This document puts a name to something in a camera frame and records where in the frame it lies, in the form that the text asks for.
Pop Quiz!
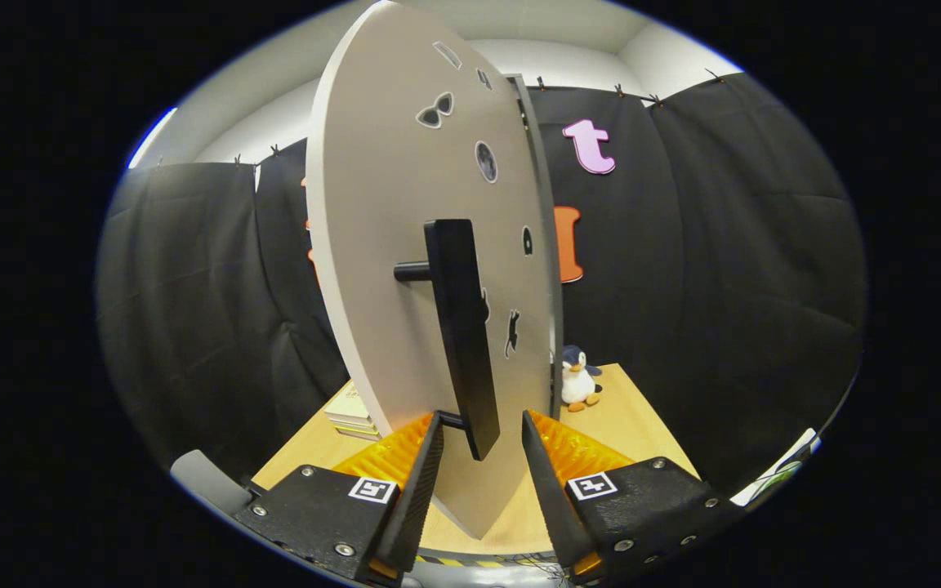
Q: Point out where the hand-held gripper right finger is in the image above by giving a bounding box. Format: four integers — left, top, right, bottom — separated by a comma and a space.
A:
521, 410, 746, 583

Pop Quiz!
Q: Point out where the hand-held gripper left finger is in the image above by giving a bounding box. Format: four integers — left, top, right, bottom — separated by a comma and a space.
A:
233, 411, 446, 583

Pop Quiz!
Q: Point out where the black door handle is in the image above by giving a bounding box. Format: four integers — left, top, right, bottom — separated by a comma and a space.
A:
393, 217, 502, 462

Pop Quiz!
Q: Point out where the grey shoe cabinet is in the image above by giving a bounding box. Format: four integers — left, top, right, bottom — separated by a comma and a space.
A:
510, 73, 566, 409

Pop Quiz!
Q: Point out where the beige shoe cabinet door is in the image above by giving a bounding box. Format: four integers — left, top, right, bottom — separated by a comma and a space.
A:
305, 0, 558, 541

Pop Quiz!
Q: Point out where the yellow black hazard tape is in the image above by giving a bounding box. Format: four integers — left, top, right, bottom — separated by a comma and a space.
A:
412, 553, 558, 571

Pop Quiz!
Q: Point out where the stack of books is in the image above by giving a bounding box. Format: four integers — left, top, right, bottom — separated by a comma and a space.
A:
323, 381, 382, 443

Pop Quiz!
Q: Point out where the penguin plush toy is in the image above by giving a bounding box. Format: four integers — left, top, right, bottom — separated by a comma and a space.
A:
560, 344, 604, 414

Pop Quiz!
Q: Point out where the grey rounded object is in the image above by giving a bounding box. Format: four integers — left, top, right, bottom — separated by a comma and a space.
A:
169, 448, 253, 518

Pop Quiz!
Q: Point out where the black backdrop cloth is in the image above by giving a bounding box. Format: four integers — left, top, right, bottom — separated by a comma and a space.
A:
95, 71, 871, 493

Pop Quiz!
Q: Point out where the long ceiling light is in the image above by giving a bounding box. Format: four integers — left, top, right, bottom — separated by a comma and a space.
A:
127, 105, 180, 171

